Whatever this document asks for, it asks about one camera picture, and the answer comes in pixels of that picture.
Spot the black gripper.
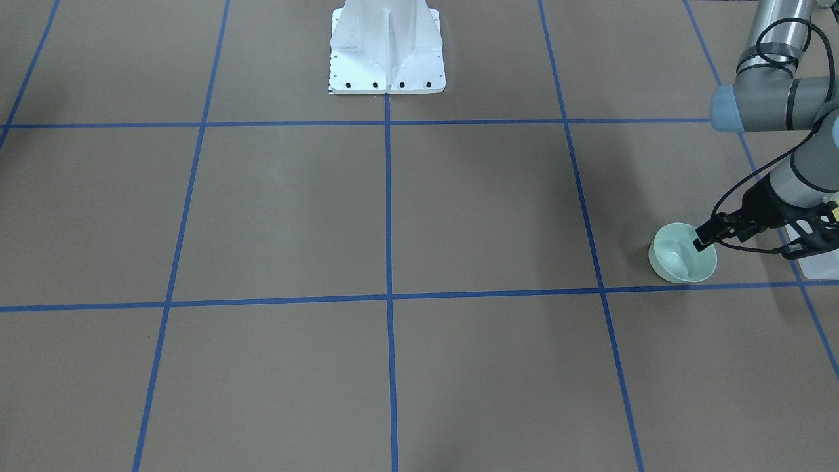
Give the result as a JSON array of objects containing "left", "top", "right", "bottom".
[{"left": 693, "top": 177, "right": 838, "bottom": 260}]

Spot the pale green bowl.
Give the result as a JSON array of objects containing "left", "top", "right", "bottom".
[{"left": 648, "top": 223, "right": 717, "bottom": 284}]

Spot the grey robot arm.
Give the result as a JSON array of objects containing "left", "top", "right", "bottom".
[{"left": 693, "top": 1, "right": 838, "bottom": 260}]

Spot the white paper sheet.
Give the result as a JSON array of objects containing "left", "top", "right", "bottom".
[{"left": 784, "top": 222, "right": 838, "bottom": 281}]

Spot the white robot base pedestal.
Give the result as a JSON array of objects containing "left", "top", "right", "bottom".
[{"left": 328, "top": 1, "right": 446, "bottom": 95}]

